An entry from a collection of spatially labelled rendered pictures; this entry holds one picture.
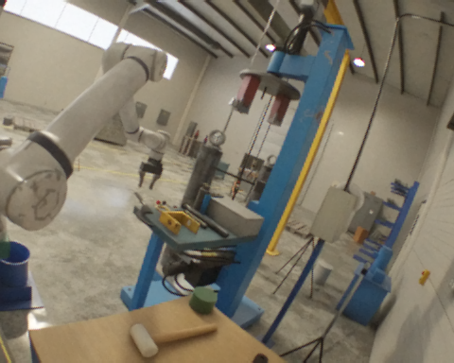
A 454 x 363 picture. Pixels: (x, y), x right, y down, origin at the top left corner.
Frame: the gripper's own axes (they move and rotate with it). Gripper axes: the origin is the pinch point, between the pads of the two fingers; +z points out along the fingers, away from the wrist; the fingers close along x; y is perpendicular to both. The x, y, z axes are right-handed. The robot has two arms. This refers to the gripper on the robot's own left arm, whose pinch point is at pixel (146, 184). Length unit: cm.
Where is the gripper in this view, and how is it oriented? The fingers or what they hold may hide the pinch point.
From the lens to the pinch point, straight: 161.6
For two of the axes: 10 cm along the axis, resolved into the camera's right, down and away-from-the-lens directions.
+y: -5.6, -3.4, 7.5
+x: -7.4, -2.0, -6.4
